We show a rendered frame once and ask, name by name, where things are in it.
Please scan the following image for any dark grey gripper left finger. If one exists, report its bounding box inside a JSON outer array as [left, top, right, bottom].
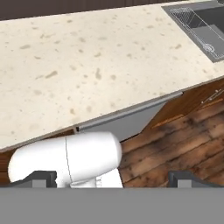
[[8, 170, 58, 189]]

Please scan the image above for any brown wooden cupboard door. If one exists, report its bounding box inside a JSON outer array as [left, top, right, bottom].
[[144, 78, 224, 131]]

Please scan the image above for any grey steel sink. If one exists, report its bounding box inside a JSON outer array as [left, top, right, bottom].
[[161, 0, 224, 64]]

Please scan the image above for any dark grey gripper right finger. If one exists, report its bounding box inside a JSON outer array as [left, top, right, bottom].
[[168, 171, 223, 189]]

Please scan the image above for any white rounded object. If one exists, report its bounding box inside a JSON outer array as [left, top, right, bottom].
[[7, 131, 124, 189]]

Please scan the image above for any grey dishwasher front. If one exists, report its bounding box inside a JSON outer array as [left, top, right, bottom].
[[75, 91, 185, 143]]

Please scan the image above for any silver cupboard door handle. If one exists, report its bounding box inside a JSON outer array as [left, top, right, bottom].
[[200, 88, 224, 105]]

